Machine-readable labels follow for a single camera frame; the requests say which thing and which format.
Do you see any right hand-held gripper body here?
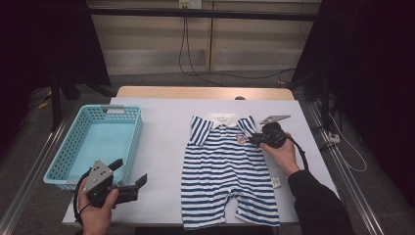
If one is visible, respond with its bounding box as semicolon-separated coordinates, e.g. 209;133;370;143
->
259;114;292;150

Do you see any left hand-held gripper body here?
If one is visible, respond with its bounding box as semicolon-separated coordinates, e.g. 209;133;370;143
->
82;159;118;209

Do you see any turquoise plastic basket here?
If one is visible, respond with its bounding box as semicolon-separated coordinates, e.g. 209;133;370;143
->
42;104;144;191

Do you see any blue white striped baby romper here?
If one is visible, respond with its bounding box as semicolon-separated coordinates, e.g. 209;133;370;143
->
180;112;282;231

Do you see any person's right hand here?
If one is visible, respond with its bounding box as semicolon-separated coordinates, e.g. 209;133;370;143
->
259;131;301;177

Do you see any person's left hand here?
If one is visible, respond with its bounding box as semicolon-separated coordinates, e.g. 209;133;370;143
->
78;190;120;235

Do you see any white table sheet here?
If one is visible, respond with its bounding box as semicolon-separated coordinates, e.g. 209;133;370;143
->
62;97;349;226

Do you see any black metal stand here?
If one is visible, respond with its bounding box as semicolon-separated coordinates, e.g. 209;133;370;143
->
48;70;115;132

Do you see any black curtain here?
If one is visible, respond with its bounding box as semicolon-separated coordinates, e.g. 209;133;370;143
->
0;0;112;158
292;0;415;210

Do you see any black horizontal bar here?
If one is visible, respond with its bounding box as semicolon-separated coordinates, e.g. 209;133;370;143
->
87;7;322;23

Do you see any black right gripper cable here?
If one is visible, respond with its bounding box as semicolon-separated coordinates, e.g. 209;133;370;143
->
283;132;309;171

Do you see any aluminium rail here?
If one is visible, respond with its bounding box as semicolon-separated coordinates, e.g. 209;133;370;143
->
0;103;78;235
302;100;387;235

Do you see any white floor cable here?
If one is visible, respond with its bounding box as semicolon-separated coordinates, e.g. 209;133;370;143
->
327;111;368;173

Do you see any black hanging wall cable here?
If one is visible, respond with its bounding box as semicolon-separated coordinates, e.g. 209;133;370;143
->
185;16;297;80
178;16;226;87

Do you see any white wall socket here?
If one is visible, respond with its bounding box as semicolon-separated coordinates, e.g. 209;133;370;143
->
178;0;204;10

